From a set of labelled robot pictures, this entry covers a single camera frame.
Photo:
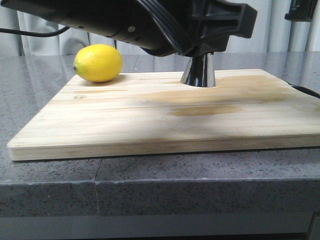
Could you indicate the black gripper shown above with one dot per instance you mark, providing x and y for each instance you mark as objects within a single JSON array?
[
  {"x": 301, "y": 10},
  {"x": 192, "y": 28}
]

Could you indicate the steel hourglass jigger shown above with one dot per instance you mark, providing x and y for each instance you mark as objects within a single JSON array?
[{"x": 200, "y": 72}]

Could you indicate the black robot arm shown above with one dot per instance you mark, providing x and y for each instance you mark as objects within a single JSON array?
[{"x": 122, "y": 20}]

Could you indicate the light wooden cutting board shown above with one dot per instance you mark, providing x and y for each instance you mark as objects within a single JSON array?
[{"x": 154, "y": 113}]

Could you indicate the yellow lemon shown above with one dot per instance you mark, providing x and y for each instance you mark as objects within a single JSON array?
[{"x": 98, "y": 63}]

